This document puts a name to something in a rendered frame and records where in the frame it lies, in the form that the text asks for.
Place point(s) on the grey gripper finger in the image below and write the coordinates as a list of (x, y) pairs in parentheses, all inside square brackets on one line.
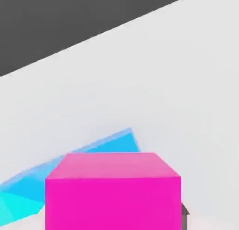
[(184, 217)]

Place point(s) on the small magenta cube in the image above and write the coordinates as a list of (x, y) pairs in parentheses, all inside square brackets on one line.
[(113, 200)]

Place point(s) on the large blue box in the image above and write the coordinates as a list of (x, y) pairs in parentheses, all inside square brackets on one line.
[(24, 194)]

